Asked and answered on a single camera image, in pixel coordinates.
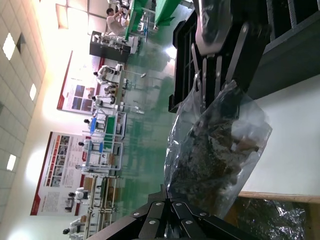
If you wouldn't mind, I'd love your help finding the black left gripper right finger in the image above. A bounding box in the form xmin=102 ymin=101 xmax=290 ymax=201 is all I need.
xmin=164 ymin=197 xmax=253 ymax=240

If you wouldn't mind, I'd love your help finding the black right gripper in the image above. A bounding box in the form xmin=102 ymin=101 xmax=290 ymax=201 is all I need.
xmin=191 ymin=0 xmax=272 ymax=110

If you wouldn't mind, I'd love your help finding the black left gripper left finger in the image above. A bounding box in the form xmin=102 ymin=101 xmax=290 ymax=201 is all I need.
xmin=94 ymin=183 xmax=168 ymax=240

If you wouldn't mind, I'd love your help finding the grey anti-static bag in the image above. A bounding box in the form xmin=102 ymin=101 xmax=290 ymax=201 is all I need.
xmin=163 ymin=82 xmax=273 ymax=218

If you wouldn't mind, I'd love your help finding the black slotted container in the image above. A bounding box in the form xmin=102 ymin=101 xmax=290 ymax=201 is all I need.
xmin=168 ymin=0 xmax=320 ymax=114

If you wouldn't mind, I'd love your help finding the bagged graphics card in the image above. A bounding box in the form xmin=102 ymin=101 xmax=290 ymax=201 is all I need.
xmin=236 ymin=199 xmax=308 ymax=240

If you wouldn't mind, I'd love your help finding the brown cardboard box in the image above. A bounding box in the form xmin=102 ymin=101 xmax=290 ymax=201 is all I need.
xmin=223 ymin=191 xmax=320 ymax=240

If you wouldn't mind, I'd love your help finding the white rack with blue bin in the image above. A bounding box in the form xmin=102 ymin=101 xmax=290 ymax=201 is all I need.
xmin=81 ymin=138 xmax=124 ymax=177

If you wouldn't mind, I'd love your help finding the green covered table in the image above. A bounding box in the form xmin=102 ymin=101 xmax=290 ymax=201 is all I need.
xmin=123 ymin=0 xmax=177 ymax=50

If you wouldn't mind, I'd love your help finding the white rack with green panel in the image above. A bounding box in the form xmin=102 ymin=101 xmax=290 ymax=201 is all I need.
xmin=82 ymin=109 xmax=127 ymax=142

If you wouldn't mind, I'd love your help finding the long white table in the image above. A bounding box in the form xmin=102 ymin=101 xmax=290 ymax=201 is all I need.
xmin=115 ymin=69 xmax=149 ymax=112

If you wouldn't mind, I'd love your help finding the white robot on wheeled stand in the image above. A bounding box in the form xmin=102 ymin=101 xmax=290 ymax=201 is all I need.
xmin=98 ymin=33 xmax=132 ymax=52

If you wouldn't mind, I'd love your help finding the person in white shirt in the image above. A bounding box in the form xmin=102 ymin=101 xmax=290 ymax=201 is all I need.
xmin=105 ymin=6 xmax=127 ymax=36

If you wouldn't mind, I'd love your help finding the black cabinet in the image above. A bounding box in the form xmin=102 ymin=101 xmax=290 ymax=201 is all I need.
xmin=89 ymin=30 xmax=133 ymax=64

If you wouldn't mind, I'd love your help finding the square ceiling light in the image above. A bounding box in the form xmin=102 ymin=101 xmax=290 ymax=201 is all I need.
xmin=1 ymin=32 xmax=16 ymax=61
xmin=6 ymin=154 xmax=17 ymax=173
xmin=29 ymin=83 xmax=38 ymax=101

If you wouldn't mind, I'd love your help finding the metal frame workbench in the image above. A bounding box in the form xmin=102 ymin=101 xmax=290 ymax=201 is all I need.
xmin=84 ymin=174 xmax=122 ymax=208
xmin=84 ymin=207 xmax=121 ymax=236

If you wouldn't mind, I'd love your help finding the wall poster with orange tabs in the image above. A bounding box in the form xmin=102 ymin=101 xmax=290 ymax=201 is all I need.
xmin=29 ymin=131 xmax=88 ymax=217

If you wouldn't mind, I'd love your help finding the wall poster with dark photos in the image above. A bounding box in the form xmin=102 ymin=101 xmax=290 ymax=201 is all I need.
xmin=56 ymin=49 xmax=103 ymax=114

